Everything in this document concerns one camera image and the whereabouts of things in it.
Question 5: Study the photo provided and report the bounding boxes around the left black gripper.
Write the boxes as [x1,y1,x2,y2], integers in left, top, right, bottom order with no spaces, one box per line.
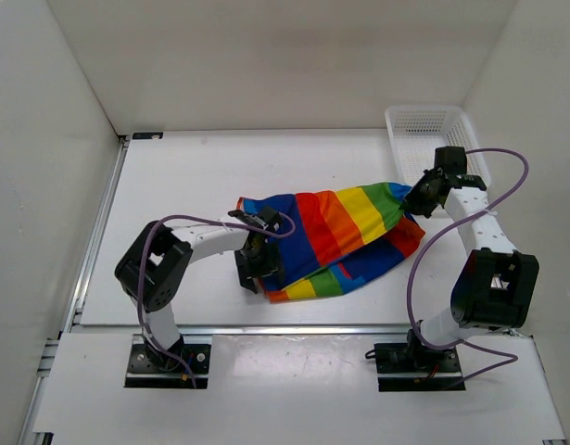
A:
[234,240,285,292]

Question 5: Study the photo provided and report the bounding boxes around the rainbow striped shorts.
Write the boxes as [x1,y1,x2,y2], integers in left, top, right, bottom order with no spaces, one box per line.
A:
[237,182,425,303]

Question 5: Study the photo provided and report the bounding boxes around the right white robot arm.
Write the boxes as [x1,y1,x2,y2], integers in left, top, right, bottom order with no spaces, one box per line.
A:
[401,146,539,371]

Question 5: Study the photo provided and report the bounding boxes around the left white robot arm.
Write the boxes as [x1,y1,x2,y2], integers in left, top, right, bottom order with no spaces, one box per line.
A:
[114,207,297,375]

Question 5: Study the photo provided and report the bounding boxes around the white plastic basket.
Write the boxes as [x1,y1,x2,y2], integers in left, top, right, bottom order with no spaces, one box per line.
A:
[385,105,480,185]

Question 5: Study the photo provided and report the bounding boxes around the black corner label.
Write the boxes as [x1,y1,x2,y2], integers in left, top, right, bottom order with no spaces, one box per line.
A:
[132,132,164,140]

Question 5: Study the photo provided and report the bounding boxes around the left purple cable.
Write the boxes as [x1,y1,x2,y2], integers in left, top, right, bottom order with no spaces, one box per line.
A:
[135,210,297,388]

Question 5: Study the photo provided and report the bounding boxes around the purple cable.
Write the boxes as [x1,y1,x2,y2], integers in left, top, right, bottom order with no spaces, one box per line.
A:
[135,210,297,388]
[406,146,531,389]

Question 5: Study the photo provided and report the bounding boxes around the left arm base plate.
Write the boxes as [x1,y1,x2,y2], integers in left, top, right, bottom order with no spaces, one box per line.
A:
[124,336,211,390]

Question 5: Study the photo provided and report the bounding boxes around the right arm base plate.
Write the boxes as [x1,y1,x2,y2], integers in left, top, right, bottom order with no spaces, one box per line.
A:
[364,330,465,392]

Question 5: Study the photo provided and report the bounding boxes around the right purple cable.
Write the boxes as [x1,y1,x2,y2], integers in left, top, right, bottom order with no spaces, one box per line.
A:
[406,146,531,389]

